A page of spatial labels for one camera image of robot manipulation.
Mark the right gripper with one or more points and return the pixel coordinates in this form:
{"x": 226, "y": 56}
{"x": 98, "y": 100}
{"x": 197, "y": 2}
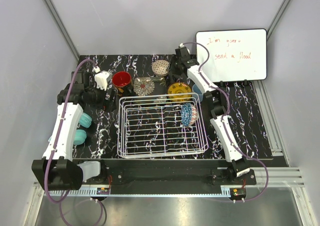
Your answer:
{"x": 172, "y": 70}

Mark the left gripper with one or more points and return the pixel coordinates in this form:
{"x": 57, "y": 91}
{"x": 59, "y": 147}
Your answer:
{"x": 110, "y": 104}

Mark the brown patterned bowl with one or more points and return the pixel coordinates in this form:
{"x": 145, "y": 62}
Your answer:
{"x": 160, "y": 68}

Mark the black floral square plate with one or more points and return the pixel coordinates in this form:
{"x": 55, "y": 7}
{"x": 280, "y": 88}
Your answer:
{"x": 150, "y": 90}

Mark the blue patterned bowl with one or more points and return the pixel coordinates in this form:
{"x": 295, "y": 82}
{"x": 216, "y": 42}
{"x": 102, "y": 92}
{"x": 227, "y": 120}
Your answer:
{"x": 189, "y": 114}

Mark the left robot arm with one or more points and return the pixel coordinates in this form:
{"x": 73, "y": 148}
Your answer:
{"x": 56, "y": 169}

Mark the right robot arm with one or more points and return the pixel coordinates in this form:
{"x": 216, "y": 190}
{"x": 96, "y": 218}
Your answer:
{"x": 217, "y": 106}

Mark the yellow patterned bowl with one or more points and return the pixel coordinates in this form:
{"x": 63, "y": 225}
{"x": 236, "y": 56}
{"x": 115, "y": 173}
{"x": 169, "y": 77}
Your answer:
{"x": 179, "y": 92}

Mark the red and black mug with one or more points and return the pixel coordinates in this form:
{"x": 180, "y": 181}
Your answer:
{"x": 122, "y": 81}

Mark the light blue cup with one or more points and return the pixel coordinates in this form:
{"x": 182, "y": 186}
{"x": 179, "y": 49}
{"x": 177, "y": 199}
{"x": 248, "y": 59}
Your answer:
{"x": 196, "y": 90}

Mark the teal cat-ear headphones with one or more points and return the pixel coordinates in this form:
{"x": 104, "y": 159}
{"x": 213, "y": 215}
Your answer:
{"x": 70, "y": 129}

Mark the black marble mat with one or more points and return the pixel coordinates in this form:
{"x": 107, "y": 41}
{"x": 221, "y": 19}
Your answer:
{"x": 245, "y": 118}

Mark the white whiteboard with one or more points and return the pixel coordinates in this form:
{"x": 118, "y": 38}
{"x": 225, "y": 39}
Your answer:
{"x": 233, "y": 55}

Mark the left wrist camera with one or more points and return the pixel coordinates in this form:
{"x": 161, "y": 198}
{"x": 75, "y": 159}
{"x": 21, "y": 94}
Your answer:
{"x": 101, "y": 78}

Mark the white wire dish rack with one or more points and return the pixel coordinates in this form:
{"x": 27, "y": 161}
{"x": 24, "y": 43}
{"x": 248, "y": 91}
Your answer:
{"x": 155, "y": 130}

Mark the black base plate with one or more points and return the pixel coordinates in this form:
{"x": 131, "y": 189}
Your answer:
{"x": 168, "y": 177}

